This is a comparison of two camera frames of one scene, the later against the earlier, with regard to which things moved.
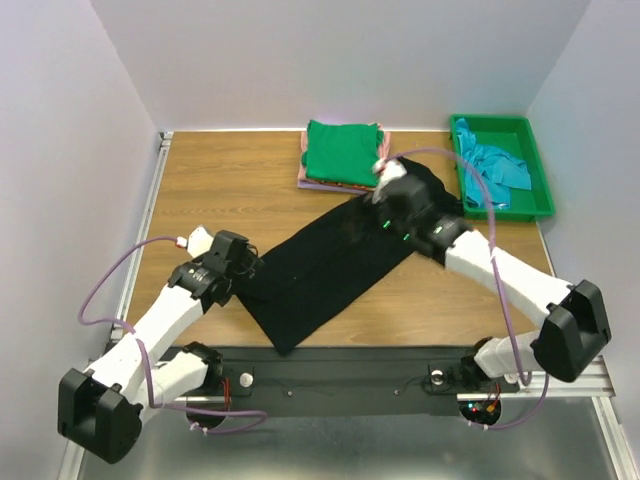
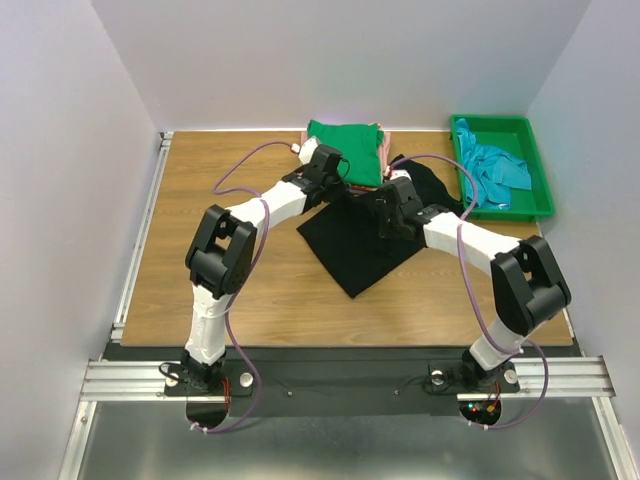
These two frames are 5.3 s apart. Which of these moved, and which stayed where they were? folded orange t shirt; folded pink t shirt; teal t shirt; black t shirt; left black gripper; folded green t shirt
Moved: left black gripper; black t shirt
Stayed: teal t shirt; folded orange t shirt; folded green t shirt; folded pink t shirt
